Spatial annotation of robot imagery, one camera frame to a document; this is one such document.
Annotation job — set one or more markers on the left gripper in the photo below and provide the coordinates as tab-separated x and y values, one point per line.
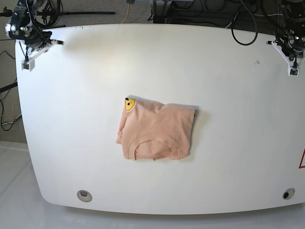
292	37

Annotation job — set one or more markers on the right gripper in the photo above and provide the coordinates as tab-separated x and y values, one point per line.
24	27

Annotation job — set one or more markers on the peach T-shirt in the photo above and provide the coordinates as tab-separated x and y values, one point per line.
151	130

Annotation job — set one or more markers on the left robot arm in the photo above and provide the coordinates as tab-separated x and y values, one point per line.
293	12

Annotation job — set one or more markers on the black tripod stand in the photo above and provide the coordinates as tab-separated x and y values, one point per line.
51	13

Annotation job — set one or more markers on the right table grommet hole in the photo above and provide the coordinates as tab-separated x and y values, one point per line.
289	193

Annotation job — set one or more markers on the table grommet hole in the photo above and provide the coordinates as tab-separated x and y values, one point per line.
84	196
289	193

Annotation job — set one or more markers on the left table grommet hole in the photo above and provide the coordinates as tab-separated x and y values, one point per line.
84	196

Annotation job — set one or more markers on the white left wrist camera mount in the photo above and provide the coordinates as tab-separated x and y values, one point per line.
294	60

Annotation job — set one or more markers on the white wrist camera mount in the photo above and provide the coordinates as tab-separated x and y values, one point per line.
294	60
34	51

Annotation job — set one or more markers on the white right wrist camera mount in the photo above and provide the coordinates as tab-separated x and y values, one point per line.
34	51

